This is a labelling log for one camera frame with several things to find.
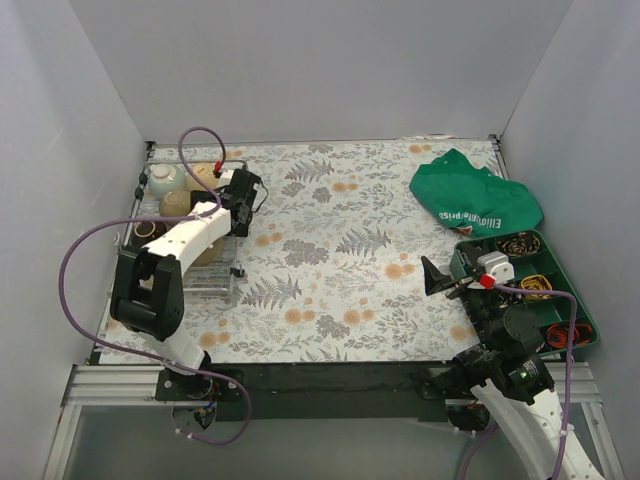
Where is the tan bowl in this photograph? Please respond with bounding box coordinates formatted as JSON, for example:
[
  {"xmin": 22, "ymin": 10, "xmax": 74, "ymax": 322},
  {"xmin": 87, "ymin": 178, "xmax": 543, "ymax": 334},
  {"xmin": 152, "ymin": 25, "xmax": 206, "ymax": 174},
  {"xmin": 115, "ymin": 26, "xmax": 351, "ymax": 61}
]
[{"xmin": 159, "ymin": 190, "xmax": 192, "ymax": 218}]

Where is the dark brown bowl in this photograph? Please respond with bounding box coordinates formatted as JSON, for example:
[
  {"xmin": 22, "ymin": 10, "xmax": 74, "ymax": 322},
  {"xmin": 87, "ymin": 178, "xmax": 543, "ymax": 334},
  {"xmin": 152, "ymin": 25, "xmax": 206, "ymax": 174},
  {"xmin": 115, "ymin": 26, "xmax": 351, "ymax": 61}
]
[{"xmin": 129, "ymin": 221, "xmax": 168, "ymax": 248}]

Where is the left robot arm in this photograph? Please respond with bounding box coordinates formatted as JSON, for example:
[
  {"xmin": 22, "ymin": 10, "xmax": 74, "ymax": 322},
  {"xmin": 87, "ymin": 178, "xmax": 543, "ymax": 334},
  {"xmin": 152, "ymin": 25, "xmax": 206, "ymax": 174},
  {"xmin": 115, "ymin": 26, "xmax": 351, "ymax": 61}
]
[{"xmin": 110, "ymin": 168, "xmax": 263, "ymax": 400}]

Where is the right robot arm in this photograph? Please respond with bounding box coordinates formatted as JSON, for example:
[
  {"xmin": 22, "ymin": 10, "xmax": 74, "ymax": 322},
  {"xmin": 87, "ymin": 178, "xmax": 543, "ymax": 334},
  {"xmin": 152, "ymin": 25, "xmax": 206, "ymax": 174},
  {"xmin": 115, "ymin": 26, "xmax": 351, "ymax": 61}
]
[{"xmin": 421, "ymin": 247, "xmax": 602, "ymax": 479}]

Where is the beige bowl at rack back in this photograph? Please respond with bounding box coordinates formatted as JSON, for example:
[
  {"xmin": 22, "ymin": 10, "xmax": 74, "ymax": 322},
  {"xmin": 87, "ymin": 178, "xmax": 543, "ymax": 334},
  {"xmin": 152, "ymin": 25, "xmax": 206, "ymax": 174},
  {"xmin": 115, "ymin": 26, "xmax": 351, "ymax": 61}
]
[{"xmin": 185, "ymin": 163, "xmax": 219, "ymax": 191}]

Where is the green cloth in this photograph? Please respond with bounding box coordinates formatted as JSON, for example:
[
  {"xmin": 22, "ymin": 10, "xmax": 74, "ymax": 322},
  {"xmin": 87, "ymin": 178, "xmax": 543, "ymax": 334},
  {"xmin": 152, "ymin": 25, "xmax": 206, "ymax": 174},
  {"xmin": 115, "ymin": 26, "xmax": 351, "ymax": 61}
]
[{"xmin": 409, "ymin": 149, "xmax": 543, "ymax": 238}]

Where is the green compartment tray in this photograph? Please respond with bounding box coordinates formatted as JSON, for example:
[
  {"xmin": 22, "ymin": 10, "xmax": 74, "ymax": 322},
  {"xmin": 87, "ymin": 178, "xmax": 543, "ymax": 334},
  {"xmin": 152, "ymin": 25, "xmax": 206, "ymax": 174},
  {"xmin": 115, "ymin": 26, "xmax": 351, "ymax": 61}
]
[{"xmin": 453, "ymin": 229, "xmax": 600, "ymax": 356}]

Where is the pale green bowl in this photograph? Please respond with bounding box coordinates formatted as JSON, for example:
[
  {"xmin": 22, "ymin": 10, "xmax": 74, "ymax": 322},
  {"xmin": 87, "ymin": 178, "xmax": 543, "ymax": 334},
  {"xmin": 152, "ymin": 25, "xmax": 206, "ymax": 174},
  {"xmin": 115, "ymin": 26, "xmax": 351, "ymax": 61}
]
[{"xmin": 148, "ymin": 164, "xmax": 186, "ymax": 199}]

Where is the floral table mat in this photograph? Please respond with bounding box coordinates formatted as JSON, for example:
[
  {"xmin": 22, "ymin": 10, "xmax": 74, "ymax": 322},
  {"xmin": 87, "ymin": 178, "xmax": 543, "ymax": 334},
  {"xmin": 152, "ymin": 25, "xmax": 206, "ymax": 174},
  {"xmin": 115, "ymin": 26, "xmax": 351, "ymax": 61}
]
[{"xmin": 98, "ymin": 140, "xmax": 510, "ymax": 365}]

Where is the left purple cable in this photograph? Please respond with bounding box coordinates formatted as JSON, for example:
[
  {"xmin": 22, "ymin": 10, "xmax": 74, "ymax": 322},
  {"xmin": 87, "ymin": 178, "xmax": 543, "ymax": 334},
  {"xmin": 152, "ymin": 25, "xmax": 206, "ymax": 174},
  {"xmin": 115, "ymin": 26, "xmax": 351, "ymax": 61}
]
[{"xmin": 58, "ymin": 126, "xmax": 253, "ymax": 446}]

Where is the purple cable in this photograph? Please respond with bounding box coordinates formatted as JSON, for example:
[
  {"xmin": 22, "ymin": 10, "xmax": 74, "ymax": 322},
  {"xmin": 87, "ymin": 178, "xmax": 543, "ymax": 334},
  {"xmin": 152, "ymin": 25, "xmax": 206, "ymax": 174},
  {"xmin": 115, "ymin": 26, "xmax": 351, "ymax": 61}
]
[
  {"xmin": 58, "ymin": 126, "xmax": 253, "ymax": 446},
  {"xmin": 453, "ymin": 281, "xmax": 579, "ymax": 480}
]

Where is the metal wire dish rack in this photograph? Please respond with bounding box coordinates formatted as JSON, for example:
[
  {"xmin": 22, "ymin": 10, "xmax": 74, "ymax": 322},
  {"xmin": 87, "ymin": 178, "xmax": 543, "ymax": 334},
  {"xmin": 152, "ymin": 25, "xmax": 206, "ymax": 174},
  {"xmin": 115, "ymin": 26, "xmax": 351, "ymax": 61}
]
[{"xmin": 111, "ymin": 188, "xmax": 231, "ymax": 316}]

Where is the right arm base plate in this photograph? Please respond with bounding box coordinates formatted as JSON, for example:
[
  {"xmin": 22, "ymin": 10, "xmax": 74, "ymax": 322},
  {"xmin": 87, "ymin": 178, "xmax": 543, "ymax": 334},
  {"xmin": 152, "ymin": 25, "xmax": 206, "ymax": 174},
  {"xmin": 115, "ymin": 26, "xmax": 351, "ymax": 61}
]
[{"xmin": 417, "ymin": 367, "xmax": 476, "ymax": 400}]

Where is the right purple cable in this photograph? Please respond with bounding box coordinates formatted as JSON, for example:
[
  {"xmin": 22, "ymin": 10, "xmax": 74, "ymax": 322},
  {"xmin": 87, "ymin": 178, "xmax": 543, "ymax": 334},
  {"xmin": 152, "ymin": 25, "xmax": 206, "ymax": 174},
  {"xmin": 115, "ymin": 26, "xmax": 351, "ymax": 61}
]
[{"xmin": 453, "ymin": 281, "xmax": 579, "ymax": 480}]

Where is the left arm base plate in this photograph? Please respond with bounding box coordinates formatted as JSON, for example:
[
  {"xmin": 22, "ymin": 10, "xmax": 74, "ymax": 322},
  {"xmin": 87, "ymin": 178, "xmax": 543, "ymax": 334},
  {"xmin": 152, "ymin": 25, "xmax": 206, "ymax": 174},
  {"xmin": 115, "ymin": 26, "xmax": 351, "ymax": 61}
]
[{"xmin": 154, "ymin": 369, "xmax": 242, "ymax": 402}]

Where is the aluminium frame rail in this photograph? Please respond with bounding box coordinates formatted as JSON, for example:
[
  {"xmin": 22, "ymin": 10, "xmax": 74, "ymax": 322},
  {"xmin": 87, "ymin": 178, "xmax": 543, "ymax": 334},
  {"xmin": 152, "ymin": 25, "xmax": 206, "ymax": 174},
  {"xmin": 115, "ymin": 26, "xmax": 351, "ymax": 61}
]
[{"xmin": 44, "ymin": 361, "xmax": 624, "ymax": 479}]

